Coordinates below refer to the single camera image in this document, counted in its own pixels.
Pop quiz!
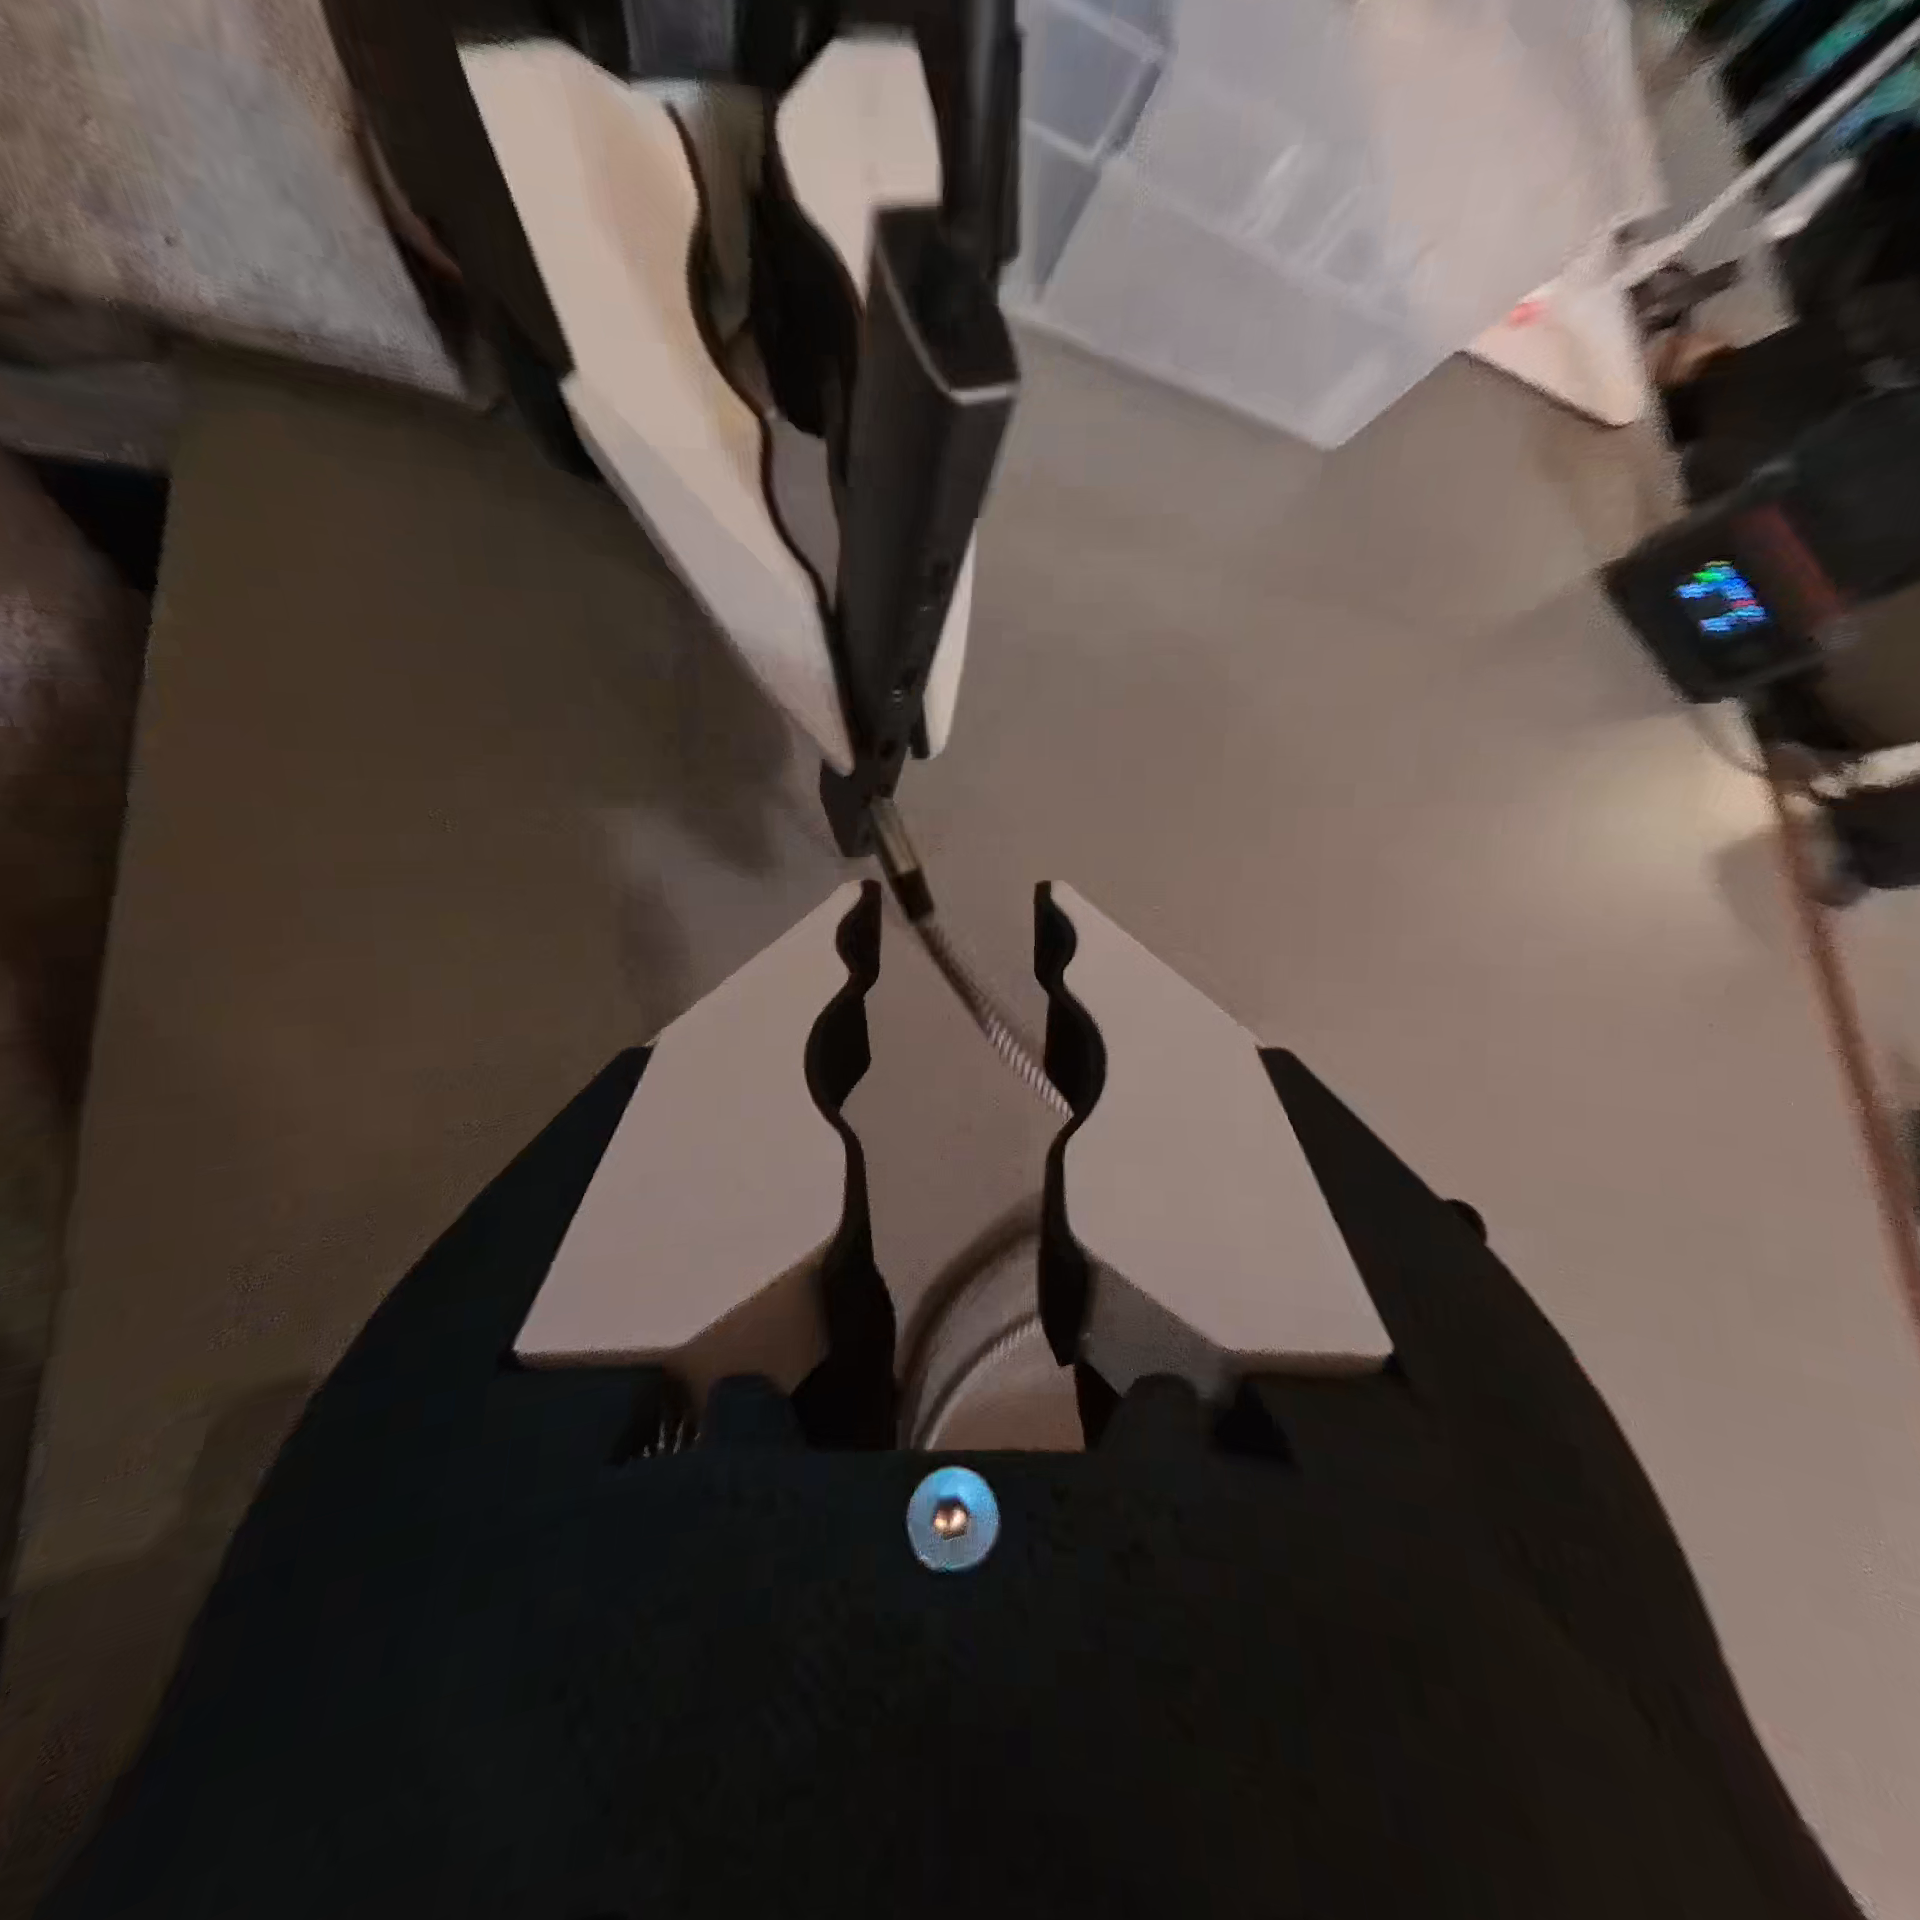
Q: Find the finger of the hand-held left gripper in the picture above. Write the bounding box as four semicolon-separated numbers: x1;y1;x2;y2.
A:
458;44;881;774
907;533;982;764

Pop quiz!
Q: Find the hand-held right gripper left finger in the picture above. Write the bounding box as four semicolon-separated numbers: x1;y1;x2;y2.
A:
514;882;904;1447

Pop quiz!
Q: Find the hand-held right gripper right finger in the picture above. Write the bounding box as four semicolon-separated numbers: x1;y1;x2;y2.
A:
1027;882;1398;1447

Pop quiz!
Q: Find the grey braided usb-c cable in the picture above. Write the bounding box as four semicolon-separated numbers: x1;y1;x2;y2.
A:
869;799;1078;1123

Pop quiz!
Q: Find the grey usb hub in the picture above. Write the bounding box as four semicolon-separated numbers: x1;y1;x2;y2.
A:
817;205;1024;861

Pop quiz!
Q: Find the clear plastic bin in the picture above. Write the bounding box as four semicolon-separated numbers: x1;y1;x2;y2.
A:
1007;0;1468;453

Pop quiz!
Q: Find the pale fuzzy cloth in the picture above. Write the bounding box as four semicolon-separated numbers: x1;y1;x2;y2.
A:
0;0;493;453

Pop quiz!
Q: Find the grey metal cylinder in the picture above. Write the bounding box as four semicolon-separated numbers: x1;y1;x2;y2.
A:
896;1201;1083;1452

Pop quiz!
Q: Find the black device with lit screen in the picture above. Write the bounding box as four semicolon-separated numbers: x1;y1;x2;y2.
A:
1600;495;1849;707

